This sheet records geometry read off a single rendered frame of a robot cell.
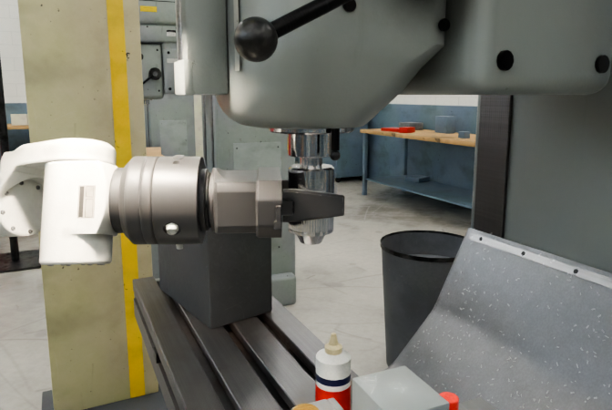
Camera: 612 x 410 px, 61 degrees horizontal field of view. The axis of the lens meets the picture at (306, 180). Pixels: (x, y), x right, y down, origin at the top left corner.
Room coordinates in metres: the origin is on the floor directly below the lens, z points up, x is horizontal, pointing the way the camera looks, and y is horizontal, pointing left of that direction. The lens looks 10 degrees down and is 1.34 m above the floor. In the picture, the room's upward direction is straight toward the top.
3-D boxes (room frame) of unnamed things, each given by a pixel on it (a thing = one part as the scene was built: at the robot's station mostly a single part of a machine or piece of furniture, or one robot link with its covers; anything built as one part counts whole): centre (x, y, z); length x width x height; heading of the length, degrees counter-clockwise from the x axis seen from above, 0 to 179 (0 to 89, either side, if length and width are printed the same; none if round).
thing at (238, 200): (0.51, 0.09, 1.23); 0.13 x 0.12 x 0.10; 4
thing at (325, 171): (0.52, -0.01, 1.26); 0.05 x 0.05 x 0.01
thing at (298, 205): (0.49, -0.01, 1.23); 0.06 x 0.02 x 0.03; 94
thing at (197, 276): (0.90, 0.17, 1.07); 0.22 x 0.12 x 0.20; 37
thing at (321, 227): (0.52, -0.01, 1.23); 0.05 x 0.05 x 0.06
